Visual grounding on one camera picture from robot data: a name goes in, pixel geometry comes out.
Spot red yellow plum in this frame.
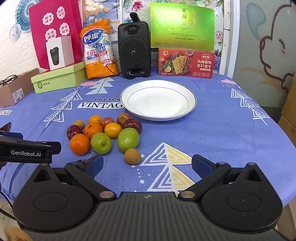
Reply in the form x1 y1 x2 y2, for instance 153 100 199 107
116 113 131 127

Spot large orange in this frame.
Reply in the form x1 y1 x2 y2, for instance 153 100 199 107
69 134 90 156

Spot black cable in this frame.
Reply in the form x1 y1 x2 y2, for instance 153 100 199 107
0 186 18 219

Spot dark red plum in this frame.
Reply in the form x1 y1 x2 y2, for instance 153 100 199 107
67 125 84 141
122 118 142 133

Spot shiny green gift box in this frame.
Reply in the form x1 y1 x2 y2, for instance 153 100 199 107
149 2 215 52

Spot white plate with blue rim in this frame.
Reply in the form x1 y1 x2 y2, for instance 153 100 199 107
120 80 198 121

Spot brown cardboard box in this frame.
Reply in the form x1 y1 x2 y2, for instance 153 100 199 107
0 68 40 108

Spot white window frame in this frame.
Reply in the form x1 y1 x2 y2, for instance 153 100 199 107
217 0 241 78

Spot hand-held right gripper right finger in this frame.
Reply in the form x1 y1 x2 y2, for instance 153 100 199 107
178 154 258 201

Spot blue printed tablecloth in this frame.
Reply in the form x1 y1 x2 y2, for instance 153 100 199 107
0 67 296 209

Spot light green shoe box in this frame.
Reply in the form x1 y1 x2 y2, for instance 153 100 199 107
31 61 88 94

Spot wall poster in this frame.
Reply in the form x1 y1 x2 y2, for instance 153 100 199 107
81 0 121 25

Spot orange paper cup pack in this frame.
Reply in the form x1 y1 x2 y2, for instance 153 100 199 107
79 19 119 80

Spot blue fan wall decoration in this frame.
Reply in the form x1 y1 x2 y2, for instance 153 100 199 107
10 0 36 31

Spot oval green fruit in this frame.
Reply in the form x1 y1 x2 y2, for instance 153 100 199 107
117 128 140 153

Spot white cup packaging box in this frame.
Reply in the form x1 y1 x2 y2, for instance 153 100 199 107
46 35 75 71

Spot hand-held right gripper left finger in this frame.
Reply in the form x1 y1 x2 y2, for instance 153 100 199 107
32 153 115 201

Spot round green fruit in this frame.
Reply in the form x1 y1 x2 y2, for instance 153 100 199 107
90 133 112 155

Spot pink paper bag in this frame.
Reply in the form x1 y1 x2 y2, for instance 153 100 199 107
28 0 84 70

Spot black speaker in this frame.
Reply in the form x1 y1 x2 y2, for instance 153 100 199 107
117 12 152 79

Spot red cracker box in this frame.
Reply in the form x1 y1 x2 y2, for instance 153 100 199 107
158 48 215 79

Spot stacked cardboard boxes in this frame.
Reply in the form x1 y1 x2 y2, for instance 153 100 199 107
277 72 296 139

